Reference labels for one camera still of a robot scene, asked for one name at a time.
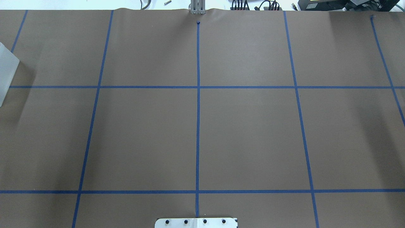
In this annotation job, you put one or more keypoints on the aluminium frame post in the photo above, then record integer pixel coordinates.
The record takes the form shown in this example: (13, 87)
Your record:
(197, 7)

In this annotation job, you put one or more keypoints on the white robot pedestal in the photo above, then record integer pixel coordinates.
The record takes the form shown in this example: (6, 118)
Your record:
(196, 223)

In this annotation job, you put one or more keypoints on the clear plastic storage box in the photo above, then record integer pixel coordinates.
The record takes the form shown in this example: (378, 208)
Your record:
(8, 65)

